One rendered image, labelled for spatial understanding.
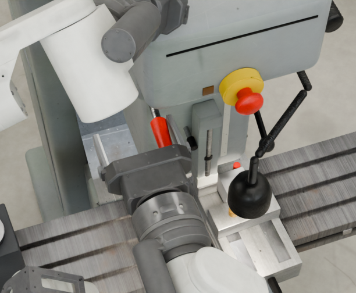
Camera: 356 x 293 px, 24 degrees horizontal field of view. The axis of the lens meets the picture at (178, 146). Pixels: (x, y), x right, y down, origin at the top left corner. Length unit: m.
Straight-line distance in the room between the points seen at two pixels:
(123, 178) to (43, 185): 1.81
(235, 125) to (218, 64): 0.40
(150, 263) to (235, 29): 0.31
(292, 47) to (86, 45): 0.41
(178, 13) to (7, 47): 0.26
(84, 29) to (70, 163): 1.48
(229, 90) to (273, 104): 2.21
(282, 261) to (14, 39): 1.15
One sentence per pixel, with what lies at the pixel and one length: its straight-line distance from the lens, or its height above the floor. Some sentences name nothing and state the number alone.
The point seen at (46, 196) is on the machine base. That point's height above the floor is 0.20.
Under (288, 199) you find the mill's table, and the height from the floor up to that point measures 0.95.
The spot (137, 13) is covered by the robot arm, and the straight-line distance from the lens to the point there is 0.85.
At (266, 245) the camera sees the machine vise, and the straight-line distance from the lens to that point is 1.87.
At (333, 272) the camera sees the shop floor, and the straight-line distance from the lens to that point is 3.01.
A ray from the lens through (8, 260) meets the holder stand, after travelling 1.78.
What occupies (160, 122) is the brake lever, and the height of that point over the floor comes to 1.71.
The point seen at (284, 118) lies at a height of 1.59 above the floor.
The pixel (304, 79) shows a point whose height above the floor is 1.59.
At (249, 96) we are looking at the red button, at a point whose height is 1.78.
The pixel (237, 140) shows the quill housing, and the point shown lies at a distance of 1.55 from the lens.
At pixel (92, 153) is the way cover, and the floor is 0.94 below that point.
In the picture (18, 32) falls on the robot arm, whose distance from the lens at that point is 0.82.
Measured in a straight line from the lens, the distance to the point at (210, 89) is 1.15.
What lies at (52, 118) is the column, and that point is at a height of 0.98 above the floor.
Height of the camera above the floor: 2.68
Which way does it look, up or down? 57 degrees down
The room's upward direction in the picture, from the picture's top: straight up
